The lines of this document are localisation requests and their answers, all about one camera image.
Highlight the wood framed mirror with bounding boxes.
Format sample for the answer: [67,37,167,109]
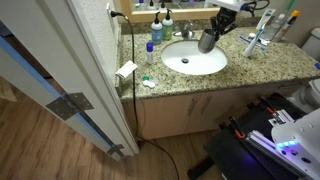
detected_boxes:
[120,0,248,24]

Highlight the green soap pump bottle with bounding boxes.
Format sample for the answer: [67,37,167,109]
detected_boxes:
[162,9,173,40]

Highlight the white paper card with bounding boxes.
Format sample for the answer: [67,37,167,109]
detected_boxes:
[116,60,138,79]

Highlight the blue manual toothbrush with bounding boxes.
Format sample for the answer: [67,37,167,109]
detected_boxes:
[240,36,266,50]

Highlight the small blue box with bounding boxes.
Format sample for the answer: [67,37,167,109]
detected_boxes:
[314,63,320,70]

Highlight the white wall outlet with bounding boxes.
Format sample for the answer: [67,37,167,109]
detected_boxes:
[106,3,115,34]

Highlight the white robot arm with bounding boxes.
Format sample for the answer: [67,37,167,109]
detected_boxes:
[210,0,320,180]

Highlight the white electric toothbrush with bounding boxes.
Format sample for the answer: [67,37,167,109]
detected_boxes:
[243,8,275,57]

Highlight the white toilet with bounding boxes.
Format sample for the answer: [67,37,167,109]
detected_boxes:
[286,27,320,115]

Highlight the blue soap pump bottle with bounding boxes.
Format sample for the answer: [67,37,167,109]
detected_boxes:
[151,12,162,44]

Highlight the metal cup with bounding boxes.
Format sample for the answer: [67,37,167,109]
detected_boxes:
[198,29,216,54]

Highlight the black power cable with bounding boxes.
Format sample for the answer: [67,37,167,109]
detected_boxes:
[110,11,181,180]

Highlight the wooden vanity cabinet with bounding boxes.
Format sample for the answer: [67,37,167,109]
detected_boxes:
[122,82,305,139]

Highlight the white door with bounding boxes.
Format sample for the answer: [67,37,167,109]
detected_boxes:
[0,0,139,161]

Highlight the toothpaste tube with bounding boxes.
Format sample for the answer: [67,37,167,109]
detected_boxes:
[249,33,271,46]

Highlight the small blue-capped bottle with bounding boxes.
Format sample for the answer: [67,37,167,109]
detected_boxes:
[146,42,154,64]

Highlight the chrome faucet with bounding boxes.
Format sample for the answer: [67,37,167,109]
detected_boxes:
[174,21,195,40]

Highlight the contact lens case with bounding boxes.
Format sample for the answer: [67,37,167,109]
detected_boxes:
[143,76,156,88]

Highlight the white oval sink basin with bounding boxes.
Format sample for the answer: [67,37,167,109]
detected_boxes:
[161,41,228,75]

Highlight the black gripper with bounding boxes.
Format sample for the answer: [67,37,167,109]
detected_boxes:
[210,7,238,42]

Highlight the black robot cart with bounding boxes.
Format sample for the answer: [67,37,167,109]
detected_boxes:
[187,93,311,180]

